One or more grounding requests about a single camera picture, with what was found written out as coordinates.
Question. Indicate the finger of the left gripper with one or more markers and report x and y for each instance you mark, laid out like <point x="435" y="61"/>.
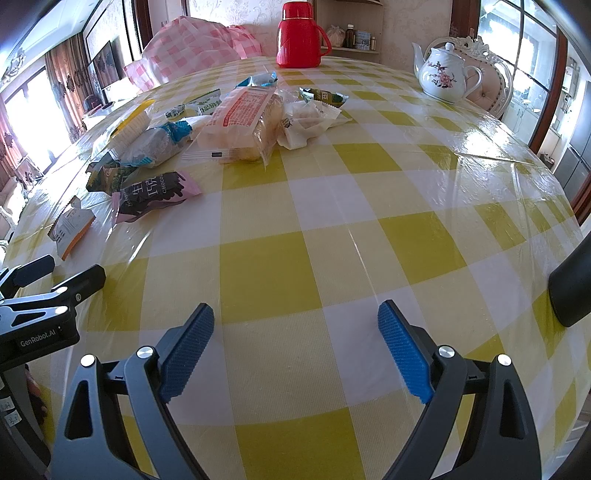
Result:
<point x="15" y="278"/>
<point x="80" y="287"/>

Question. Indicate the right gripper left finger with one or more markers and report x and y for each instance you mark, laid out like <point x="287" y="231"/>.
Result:
<point x="91" y="441"/>

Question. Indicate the pink black chocolate pack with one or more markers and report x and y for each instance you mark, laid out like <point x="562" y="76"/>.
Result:
<point x="161" y="191"/>

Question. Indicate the blue white snack pack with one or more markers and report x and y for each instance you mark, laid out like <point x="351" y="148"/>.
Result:
<point x="156" y="145"/>

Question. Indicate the small blue white candy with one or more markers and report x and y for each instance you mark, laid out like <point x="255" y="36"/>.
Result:
<point x="175" y="112"/>

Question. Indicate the large bread bag red label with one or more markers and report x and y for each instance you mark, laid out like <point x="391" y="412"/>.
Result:
<point x="244" y="127"/>

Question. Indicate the clear bag white pastry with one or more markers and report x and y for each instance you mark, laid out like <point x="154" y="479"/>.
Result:
<point x="306" y="120"/>

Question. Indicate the green white milk packet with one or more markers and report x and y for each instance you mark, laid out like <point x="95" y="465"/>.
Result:
<point x="204" y="104"/>

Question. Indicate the blue silver small packet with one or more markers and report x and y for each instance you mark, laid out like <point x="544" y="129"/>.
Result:
<point x="265" y="79"/>

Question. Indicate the orange white box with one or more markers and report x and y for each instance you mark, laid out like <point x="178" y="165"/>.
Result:
<point x="70" y="226"/>

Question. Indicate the dark green snack packet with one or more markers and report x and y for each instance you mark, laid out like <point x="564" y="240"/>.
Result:
<point x="107" y="175"/>

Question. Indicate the yellow edged clear bag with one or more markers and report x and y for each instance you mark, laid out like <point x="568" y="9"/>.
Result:
<point x="117" y="138"/>

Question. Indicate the yellow checkered tablecloth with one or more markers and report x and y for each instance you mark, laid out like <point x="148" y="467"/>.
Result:
<point x="436" y="207"/>

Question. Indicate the pink checkered food cover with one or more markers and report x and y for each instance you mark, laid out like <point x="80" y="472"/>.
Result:
<point x="187" y="45"/>

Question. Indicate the red thermos jug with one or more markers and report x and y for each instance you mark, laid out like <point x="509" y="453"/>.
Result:
<point x="301" y="42"/>

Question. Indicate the ornate white chair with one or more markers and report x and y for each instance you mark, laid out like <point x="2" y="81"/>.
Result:
<point x="496" y="89"/>

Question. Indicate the white floral teapot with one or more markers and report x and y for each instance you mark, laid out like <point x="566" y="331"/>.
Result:
<point x="444" y="75"/>

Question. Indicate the wooden corner shelf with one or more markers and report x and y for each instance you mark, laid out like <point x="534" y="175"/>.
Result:
<point x="365" y="16"/>

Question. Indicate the wall television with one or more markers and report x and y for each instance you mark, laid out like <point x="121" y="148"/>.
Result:
<point x="106" y="69"/>

